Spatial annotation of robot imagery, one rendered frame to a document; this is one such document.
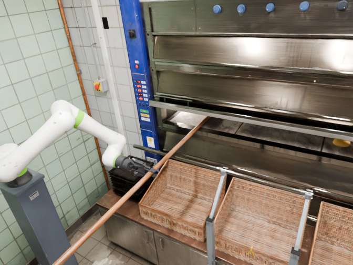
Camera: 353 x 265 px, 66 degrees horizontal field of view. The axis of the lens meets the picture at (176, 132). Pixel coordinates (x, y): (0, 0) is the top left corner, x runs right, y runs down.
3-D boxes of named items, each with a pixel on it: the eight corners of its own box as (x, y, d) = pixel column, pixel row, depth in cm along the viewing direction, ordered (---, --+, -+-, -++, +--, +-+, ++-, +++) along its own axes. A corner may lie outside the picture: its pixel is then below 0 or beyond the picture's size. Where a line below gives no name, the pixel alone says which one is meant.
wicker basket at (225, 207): (231, 202, 223) (232, 175, 210) (305, 225, 197) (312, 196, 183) (208, 247, 187) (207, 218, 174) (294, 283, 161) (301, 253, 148)
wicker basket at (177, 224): (170, 182, 252) (167, 157, 239) (227, 199, 226) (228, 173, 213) (139, 217, 216) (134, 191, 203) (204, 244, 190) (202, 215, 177)
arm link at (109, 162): (105, 166, 190) (95, 161, 181) (113, 150, 193) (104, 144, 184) (120, 172, 183) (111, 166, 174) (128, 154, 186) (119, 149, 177)
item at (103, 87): (100, 88, 247) (98, 78, 242) (108, 89, 242) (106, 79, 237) (94, 91, 241) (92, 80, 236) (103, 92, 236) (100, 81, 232)
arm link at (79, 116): (46, 117, 154) (59, 100, 153) (45, 109, 165) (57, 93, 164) (74, 132, 165) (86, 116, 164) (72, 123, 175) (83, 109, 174)
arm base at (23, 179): (-8, 179, 173) (-12, 171, 170) (14, 166, 184) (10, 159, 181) (16, 190, 161) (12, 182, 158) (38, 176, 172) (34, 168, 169)
